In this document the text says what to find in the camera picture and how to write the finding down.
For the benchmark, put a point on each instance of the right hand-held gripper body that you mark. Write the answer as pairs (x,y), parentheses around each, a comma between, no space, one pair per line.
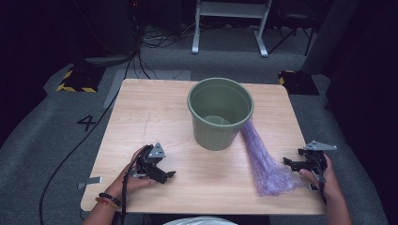
(317,159)

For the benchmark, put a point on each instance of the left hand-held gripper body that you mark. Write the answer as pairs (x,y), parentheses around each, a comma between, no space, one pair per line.
(148,165)

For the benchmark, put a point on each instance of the purple plastic trash bag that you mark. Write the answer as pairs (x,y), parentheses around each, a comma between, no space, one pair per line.
(269,172)

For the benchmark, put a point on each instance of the green plastic trash bin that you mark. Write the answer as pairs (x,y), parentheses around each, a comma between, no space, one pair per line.
(216,137)

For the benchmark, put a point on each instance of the person's right hand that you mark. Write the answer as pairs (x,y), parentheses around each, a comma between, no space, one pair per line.
(333,184)

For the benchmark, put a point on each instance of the person's left hand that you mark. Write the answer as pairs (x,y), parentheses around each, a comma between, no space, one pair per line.
(125,184)

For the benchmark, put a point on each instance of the person's white clothing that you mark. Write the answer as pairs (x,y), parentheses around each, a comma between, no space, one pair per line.
(200,221)

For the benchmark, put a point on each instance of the black and yellow striped base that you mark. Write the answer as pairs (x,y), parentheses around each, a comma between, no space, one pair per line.
(298,84)
(79,81)

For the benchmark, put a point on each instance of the grey curtain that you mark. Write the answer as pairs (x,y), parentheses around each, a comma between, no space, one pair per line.
(328,37)

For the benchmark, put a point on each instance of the black folding stand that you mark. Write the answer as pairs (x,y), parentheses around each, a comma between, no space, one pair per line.
(292,31)

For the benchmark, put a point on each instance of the black equipment case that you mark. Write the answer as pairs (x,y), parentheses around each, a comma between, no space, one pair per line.
(162,12)
(112,28)

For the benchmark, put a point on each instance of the white metal stand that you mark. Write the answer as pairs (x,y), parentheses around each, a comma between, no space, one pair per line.
(230,9)

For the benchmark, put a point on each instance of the grey table bracket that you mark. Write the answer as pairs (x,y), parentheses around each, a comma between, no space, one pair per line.
(92,181)

